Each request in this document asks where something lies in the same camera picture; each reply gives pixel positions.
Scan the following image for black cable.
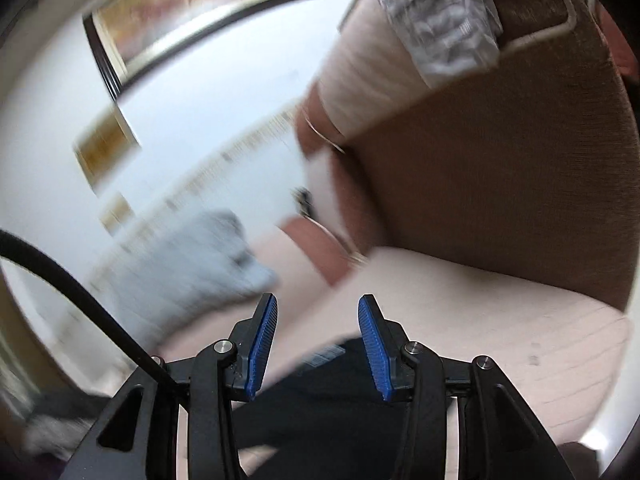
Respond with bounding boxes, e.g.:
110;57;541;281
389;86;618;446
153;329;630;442
0;227;181;396

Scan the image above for brown upholstered headboard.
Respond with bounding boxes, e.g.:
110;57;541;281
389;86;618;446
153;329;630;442
333;0;639;309

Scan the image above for black pants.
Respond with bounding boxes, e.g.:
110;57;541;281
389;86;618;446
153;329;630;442
233;338;405;479

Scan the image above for white grey patterned cloth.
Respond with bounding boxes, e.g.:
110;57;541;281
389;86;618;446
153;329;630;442
378;0;503;88

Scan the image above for pink quilted bedspread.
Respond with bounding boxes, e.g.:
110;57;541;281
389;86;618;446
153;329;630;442
159;224;633;480

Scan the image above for grey quilted blanket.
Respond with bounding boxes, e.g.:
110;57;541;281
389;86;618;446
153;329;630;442
93;209;278;353

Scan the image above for pink pillow with brown band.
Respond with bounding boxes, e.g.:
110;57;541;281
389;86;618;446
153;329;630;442
295;0;430;157

